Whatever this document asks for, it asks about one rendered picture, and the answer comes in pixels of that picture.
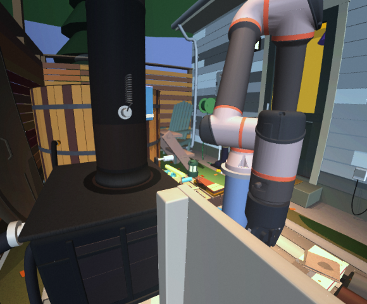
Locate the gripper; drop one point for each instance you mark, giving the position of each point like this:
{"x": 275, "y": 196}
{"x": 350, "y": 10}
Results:
{"x": 267, "y": 202}

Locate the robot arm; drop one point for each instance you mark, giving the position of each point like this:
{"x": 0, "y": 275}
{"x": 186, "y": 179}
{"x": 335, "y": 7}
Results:
{"x": 234, "y": 79}

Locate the yellow door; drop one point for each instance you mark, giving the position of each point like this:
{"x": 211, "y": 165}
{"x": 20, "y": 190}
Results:
{"x": 313, "y": 79}

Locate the black heater body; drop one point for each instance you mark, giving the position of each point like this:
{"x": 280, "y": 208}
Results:
{"x": 85, "y": 237}

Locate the black flue pipe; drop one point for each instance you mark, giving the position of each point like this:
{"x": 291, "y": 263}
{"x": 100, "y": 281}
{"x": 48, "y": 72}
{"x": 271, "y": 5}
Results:
{"x": 117, "y": 63}

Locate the wooden hot tub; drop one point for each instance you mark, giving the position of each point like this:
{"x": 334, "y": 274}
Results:
{"x": 63, "y": 126}

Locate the white flat panel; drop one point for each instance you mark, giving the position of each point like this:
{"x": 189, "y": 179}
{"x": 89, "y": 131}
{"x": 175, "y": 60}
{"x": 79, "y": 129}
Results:
{"x": 221, "y": 253}

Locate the grey doorstep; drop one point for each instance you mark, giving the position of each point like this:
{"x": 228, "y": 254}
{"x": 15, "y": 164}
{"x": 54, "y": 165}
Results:
{"x": 307, "y": 194}

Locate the tan cardboard box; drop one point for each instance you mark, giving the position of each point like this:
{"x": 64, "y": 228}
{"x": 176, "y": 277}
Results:
{"x": 324, "y": 264}

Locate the red brown box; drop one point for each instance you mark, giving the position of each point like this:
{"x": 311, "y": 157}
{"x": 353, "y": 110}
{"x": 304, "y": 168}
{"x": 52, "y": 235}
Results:
{"x": 210, "y": 187}

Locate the dark blue boots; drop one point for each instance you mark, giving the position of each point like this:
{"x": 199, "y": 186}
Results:
{"x": 218, "y": 158}

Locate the cyan tube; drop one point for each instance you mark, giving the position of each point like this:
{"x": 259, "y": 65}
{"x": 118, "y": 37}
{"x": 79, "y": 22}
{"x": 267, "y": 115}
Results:
{"x": 186, "y": 179}

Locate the green lantern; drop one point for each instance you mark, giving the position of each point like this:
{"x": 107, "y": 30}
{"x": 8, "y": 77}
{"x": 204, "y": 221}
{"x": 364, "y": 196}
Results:
{"x": 193, "y": 168}

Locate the brown rod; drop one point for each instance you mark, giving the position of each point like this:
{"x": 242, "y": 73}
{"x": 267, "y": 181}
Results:
{"x": 357, "y": 293}

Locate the white outlet box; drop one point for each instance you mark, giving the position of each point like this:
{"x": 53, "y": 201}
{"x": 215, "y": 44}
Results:
{"x": 360, "y": 174}

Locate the yellow cylinder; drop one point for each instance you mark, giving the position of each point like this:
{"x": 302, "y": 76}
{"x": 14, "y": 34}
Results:
{"x": 175, "y": 170}

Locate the grey wooden planks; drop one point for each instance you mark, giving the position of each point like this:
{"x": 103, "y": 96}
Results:
{"x": 177, "y": 147}

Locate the white pipe fitting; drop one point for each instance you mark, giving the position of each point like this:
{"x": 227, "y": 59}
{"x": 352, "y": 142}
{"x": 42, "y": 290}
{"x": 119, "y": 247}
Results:
{"x": 167, "y": 157}

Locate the teal wooden chair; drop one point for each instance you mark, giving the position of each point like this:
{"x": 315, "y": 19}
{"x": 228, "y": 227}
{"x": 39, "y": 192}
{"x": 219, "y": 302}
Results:
{"x": 181, "y": 118}

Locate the grey downpipe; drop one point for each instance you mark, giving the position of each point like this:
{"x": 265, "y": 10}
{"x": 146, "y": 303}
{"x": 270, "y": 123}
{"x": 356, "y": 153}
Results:
{"x": 195, "y": 79}

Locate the wooden slat fence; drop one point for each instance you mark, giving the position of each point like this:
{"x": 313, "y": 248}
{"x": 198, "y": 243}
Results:
{"x": 167, "y": 85}

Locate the grey clapboard house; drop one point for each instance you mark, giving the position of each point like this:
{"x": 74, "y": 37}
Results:
{"x": 354, "y": 63}

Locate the black bent pipe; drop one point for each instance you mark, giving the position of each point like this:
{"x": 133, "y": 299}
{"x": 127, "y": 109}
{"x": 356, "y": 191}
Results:
{"x": 54, "y": 153}

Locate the dark round cover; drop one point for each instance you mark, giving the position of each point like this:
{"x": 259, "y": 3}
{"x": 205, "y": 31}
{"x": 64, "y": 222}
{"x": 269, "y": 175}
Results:
{"x": 3, "y": 142}

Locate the green tree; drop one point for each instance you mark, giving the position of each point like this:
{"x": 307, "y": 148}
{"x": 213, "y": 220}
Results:
{"x": 72, "y": 25}

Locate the brown wooden shed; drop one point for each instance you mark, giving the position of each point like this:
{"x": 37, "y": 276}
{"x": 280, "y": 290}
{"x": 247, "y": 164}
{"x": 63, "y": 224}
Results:
{"x": 0, "y": 31}

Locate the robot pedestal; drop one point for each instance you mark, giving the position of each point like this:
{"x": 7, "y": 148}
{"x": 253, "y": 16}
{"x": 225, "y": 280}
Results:
{"x": 234, "y": 199}

